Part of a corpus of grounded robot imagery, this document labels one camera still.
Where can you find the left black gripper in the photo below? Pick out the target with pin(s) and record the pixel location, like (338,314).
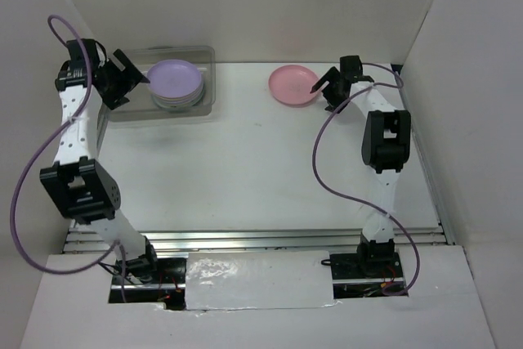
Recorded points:
(117,99)

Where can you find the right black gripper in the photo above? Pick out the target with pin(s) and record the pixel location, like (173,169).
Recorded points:
(332,76)

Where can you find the pink plate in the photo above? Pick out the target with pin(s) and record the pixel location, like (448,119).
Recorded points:
(291,85)

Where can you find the purple plate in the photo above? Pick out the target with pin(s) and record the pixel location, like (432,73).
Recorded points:
(174,79)

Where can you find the blue plate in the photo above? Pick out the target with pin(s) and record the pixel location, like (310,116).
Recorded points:
(179,102)

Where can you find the white watermelon pattern plate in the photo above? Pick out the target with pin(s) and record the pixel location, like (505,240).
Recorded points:
(179,108)

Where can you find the orange plate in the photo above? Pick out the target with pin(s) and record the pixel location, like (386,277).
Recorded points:
(181,100)

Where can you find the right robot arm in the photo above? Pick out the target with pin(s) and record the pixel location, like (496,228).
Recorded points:
(385,150)

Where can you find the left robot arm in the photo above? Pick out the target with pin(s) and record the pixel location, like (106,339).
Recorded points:
(91,84)

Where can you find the clear plastic bin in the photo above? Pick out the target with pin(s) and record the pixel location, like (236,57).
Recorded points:
(141,107)

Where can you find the white cover sheet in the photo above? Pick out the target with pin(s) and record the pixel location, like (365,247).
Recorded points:
(258,280)

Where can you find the aluminium rail frame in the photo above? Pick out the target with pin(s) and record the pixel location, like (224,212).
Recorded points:
(241,178)

